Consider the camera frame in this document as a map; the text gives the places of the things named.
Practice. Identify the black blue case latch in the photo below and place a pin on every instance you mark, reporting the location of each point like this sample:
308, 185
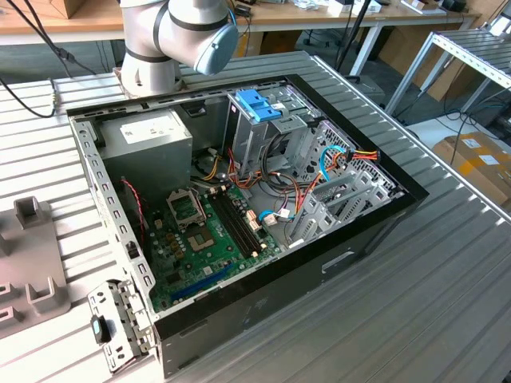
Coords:
100, 329

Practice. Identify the CPU socket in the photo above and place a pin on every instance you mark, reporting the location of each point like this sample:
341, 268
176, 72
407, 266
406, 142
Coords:
203, 239

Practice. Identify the black RAM slot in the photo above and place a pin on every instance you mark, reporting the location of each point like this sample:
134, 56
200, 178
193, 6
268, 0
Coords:
240, 223
230, 228

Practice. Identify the blue expansion slot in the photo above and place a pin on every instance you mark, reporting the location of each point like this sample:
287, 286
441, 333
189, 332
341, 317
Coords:
203, 281

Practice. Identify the large brown cardboard sheet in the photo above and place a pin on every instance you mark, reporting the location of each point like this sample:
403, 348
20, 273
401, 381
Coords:
403, 48

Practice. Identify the green motherboard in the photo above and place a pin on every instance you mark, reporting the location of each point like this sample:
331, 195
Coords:
191, 275

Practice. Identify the black stand pole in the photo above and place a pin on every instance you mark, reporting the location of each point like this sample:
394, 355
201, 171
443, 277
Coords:
352, 36

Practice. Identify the black open PC case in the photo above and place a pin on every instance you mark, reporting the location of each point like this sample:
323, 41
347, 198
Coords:
279, 295

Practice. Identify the blue plastic drive latch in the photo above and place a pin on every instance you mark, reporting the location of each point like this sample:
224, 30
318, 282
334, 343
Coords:
259, 105

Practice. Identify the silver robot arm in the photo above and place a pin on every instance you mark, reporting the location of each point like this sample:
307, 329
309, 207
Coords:
179, 28

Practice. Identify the grey power supply box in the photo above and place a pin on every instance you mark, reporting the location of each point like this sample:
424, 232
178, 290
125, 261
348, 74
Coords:
151, 159

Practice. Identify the long wooden desk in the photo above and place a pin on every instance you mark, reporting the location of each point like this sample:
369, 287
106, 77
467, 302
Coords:
303, 18

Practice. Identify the grey metal disk bay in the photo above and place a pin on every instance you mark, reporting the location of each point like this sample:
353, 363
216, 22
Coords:
315, 211

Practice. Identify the grey metal drive cage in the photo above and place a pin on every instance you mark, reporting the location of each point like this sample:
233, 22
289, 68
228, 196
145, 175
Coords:
247, 143

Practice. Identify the brown cardboard box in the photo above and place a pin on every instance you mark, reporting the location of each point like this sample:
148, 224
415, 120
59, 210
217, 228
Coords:
471, 167

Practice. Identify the grey parts rack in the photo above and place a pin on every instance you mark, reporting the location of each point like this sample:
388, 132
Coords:
36, 255

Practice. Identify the small cardboard box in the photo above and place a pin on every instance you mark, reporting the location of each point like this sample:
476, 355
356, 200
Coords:
68, 8

